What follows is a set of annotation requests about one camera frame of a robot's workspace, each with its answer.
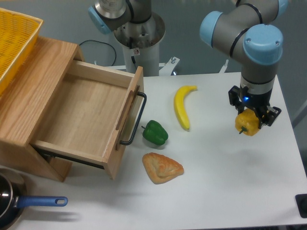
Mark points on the yellow banana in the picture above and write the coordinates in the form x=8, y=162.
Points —
x=179, y=106

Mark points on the triangular pastry bread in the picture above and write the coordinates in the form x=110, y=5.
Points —
x=160, y=168

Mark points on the black pan blue handle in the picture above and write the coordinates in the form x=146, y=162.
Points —
x=14, y=198

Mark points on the wooden drawer cabinet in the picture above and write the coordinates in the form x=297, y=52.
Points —
x=24, y=103

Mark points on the black drawer handle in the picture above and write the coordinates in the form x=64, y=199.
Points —
x=136, y=125

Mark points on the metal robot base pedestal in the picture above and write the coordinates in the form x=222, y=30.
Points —
x=141, y=47

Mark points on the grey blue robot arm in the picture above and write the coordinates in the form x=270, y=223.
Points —
x=246, y=35

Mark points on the black corner table device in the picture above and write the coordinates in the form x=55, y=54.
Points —
x=301, y=201

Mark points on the yellow plastic basket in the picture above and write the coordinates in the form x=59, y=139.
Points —
x=18, y=35

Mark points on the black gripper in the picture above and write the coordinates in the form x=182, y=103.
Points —
x=257, y=98

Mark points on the green bell pepper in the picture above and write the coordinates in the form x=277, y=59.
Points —
x=155, y=133

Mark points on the open wooden top drawer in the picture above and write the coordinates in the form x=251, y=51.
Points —
x=92, y=110

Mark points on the yellow bell pepper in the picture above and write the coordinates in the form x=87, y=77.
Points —
x=247, y=123

